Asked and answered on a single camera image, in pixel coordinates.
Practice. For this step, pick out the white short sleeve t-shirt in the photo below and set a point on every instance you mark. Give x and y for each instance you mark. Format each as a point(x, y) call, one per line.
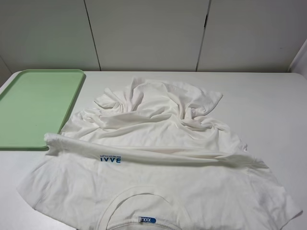
point(149, 157)

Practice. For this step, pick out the light green plastic tray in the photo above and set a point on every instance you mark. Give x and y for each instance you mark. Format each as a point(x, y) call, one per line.
point(37, 102)

